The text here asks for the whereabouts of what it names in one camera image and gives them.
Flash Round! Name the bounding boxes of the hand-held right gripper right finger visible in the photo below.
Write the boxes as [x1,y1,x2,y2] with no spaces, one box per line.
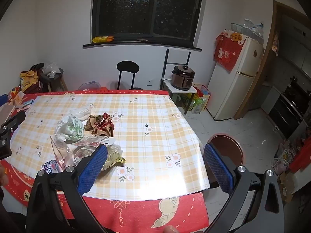
[204,142,285,233]

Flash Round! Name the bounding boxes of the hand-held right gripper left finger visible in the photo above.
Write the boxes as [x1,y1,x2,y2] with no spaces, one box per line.
[25,144,108,233]

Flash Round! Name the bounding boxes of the brown round bin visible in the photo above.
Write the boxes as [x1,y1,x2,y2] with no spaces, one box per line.
[207,133,244,190]

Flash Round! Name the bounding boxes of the clear bag with green print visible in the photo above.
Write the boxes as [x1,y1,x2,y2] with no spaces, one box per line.
[55,116,85,143]

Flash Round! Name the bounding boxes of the person's left hand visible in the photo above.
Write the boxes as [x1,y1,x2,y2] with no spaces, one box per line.
[0,165,8,186]

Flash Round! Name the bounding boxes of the beige box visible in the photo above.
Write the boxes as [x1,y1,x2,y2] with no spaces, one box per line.
[0,105,15,125]

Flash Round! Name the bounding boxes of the pink and blue packets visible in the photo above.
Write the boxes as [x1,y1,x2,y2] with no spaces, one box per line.
[8,87,37,113]

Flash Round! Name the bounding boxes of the gold foil wrapper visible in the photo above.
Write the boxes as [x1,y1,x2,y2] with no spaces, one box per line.
[101,146,126,171]

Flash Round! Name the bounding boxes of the white packet with red label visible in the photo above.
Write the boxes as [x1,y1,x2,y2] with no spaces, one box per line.
[73,136,115,147]

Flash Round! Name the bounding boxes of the yellow and brown snack bags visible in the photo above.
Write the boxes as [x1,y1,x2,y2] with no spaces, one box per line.
[19,70,44,94]

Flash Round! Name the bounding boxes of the pink translucent plastic bag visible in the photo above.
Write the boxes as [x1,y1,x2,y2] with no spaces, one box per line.
[49,135,74,171]

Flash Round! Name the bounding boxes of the blue and white snack wrapper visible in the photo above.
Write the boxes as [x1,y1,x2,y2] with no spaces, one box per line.
[41,160,62,174]

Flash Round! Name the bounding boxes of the brown crumpled paper wrapper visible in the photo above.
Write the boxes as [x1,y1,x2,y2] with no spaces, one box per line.
[84,115,102,136]

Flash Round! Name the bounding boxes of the red shiny crumpled wrapper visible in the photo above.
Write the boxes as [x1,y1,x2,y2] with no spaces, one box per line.
[93,112,115,137]

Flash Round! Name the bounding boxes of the dark stool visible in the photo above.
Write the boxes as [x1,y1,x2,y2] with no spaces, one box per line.
[39,68,68,93]

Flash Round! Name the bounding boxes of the crumpled clear plastic bag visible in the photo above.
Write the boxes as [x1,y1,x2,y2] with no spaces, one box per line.
[43,62,60,78]

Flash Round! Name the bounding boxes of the yellow plaid table cover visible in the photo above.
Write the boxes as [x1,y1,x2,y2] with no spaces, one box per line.
[5,90,211,201]

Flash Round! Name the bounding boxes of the colourful shopping bags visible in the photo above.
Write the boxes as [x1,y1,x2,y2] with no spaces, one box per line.
[178,84,211,115]

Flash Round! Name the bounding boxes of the cardboard box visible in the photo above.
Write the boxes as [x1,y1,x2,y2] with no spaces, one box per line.
[277,172,296,203]

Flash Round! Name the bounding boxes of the black rack with white shelf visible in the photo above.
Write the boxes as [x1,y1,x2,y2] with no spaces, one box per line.
[160,49,198,115]

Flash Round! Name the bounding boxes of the white fridge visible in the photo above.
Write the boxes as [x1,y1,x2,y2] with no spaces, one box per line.
[207,33,265,121]

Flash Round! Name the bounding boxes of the black built-in oven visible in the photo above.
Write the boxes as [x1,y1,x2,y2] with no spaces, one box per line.
[268,76,307,140]

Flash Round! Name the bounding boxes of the brown pressure cooker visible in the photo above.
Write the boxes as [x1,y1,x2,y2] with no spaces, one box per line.
[171,65,196,91]

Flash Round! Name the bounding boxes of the black round-back chair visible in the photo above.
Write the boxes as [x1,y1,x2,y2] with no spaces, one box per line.
[116,61,140,90]

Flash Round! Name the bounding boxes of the yellow snack packet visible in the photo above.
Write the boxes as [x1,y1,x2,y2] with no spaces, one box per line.
[92,36,114,44]

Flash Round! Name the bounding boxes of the red printed cloth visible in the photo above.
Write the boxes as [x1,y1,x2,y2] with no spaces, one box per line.
[213,29,249,72]

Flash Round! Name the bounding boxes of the black window sill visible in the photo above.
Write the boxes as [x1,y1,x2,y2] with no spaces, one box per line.
[83,41,203,52]

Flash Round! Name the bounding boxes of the glass bowls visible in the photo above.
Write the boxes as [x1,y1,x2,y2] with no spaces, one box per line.
[230,19,265,42]

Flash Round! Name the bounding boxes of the dark window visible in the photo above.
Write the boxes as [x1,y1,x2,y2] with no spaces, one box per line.
[91,0,205,48]

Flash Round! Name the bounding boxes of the clear bag with blue handles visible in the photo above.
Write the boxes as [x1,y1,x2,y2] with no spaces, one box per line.
[78,81,101,91]

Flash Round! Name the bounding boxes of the wooden door frame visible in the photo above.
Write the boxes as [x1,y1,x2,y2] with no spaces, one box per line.
[234,0,311,120]

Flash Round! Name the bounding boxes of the wall calendar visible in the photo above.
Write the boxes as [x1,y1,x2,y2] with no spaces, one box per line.
[271,31,280,54]

